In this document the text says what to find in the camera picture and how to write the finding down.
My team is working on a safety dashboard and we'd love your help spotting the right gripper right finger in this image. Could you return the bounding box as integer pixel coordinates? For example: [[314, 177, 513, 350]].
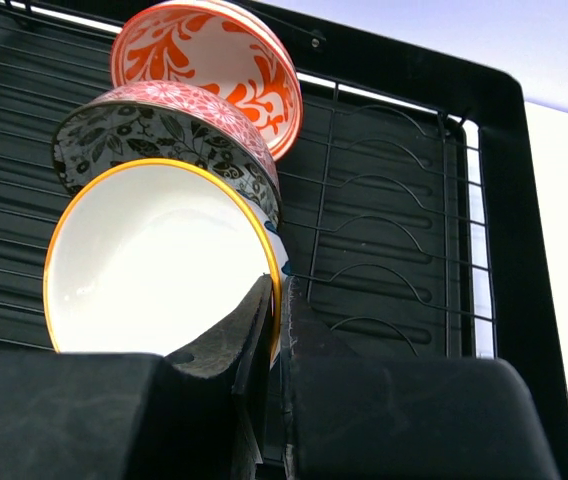
[[280, 278, 559, 479]]

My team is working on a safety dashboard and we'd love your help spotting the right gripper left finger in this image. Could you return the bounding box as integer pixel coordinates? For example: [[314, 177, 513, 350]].
[[0, 276, 272, 479]]

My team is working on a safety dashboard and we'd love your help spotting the white bowl pink rim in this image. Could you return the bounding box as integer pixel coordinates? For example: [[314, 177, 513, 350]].
[[42, 158, 290, 355]]

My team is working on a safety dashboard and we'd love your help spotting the black leaf pattern bowl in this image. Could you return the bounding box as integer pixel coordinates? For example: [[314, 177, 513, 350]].
[[50, 81, 282, 225]]

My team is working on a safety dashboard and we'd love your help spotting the orange floral bowl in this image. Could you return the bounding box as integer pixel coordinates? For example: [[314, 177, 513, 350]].
[[110, 1, 303, 159]]

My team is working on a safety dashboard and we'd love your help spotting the black dish rack tray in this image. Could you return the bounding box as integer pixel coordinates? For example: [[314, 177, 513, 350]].
[[0, 1, 568, 479]]

